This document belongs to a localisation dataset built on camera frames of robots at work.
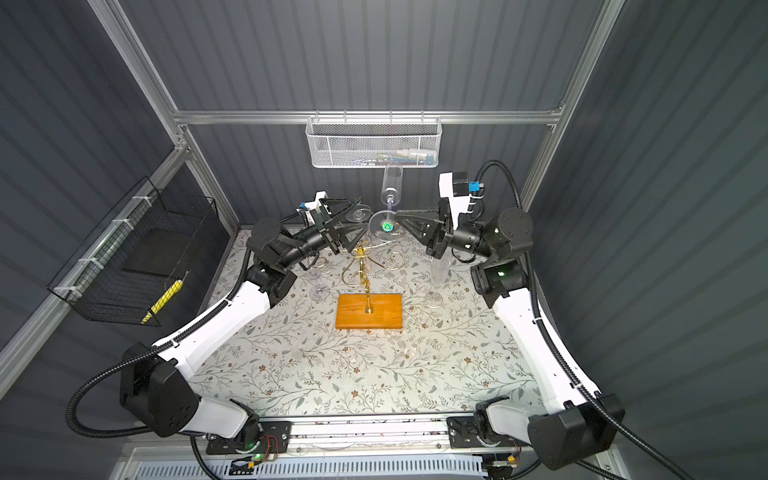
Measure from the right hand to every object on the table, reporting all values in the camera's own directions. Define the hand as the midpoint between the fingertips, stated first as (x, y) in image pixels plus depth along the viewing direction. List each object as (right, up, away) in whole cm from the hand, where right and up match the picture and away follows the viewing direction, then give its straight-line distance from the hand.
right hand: (399, 225), depth 53 cm
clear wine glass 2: (+15, -12, +46) cm, 50 cm away
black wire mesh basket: (-66, -4, +24) cm, 70 cm away
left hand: (-7, +3, +7) cm, 11 cm away
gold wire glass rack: (-12, -13, +49) cm, 52 cm away
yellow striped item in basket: (-54, -16, +15) cm, 58 cm away
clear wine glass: (-26, -18, +48) cm, 58 cm away
